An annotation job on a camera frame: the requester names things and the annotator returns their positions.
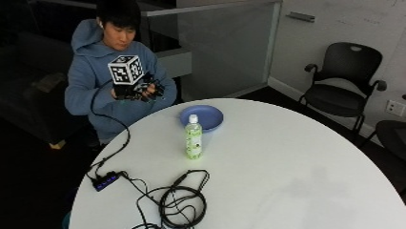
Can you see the white earbud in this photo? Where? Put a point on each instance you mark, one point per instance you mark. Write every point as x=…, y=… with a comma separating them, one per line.
x=99, y=24

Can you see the blue plate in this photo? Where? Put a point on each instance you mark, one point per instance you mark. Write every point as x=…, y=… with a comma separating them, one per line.
x=209, y=116

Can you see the glass partition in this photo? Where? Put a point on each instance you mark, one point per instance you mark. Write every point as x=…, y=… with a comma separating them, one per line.
x=227, y=51

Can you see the black chair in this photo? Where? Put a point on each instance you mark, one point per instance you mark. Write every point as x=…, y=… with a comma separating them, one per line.
x=392, y=136

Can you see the white wall outlet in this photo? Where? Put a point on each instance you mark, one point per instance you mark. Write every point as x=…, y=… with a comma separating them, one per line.
x=395, y=108

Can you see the black hub with blue lights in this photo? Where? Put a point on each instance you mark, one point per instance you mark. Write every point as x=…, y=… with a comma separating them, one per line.
x=105, y=181

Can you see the the person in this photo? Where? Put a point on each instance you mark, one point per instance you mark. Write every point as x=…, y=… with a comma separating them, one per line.
x=90, y=73

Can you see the white marker cube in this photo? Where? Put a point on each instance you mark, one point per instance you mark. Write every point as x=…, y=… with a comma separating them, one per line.
x=125, y=69

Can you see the green bottle with white cap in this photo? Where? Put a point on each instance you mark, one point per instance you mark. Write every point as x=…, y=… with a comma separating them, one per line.
x=193, y=140

